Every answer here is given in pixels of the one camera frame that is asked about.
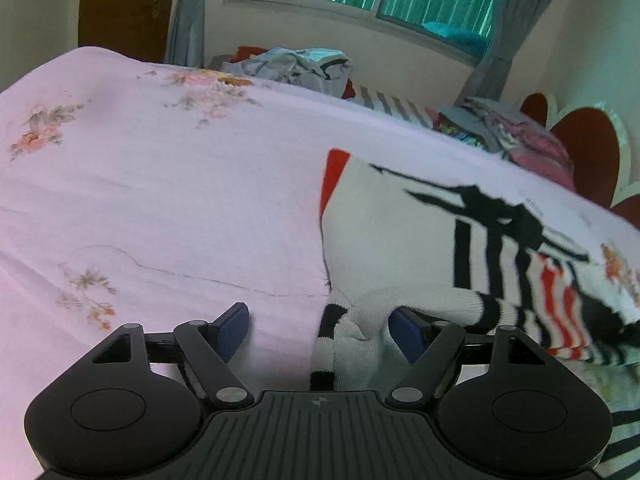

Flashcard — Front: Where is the left grey curtain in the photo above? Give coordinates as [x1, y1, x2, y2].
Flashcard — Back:
[165, 0, 206, 67]

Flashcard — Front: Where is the crumpled grey clothes pile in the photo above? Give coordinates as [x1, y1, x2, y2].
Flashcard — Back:
[221, 47, 352, 99]

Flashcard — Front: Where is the red white scalloped headboard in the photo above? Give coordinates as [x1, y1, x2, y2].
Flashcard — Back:
[520, 92, 639, 226]

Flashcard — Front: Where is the striped black white red sweater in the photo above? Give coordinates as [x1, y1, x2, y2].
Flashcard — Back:
[310, 149, 639, 479]

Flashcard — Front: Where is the pink floral bed sheet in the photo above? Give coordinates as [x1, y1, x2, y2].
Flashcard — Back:
[1, 48, 639, 479]

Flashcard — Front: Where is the right grey curtain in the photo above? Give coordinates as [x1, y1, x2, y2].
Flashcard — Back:
[456, 0, 552, 105]

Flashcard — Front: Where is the brown wooden door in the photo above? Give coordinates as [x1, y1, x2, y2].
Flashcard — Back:
[78, 0, 174, 63]

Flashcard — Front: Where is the stack of folded bedding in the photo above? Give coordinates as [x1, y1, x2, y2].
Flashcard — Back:
[433, 98, 576, 192]

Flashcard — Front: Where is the grey curtain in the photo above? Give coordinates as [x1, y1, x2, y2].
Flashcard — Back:
[456, 0, 552, 105]
[165, 0, 206, 67]

